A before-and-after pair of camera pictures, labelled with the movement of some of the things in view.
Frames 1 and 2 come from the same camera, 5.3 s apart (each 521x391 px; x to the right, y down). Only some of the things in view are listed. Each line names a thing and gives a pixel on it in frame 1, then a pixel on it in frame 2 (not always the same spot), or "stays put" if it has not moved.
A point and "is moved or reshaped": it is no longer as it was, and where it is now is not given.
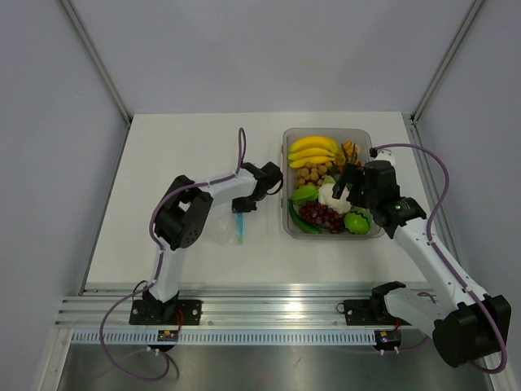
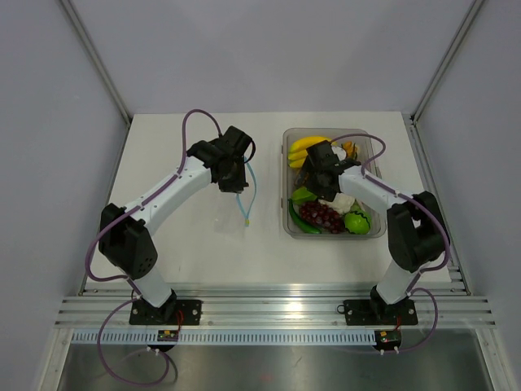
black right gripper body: x=368 y=198 → x=313 y=182
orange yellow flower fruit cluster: x=347 y=154 stays put
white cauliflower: x=339 y=205 stays put
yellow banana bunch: x=314 y=150 stays put
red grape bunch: x=322 y=215 stays put
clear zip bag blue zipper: x=229 y=226 is moved or reshaped
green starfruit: x=308 y=192 stays put
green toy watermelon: x=358 y=221 stays put
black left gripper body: x=245 y=204 → x=236 y=179
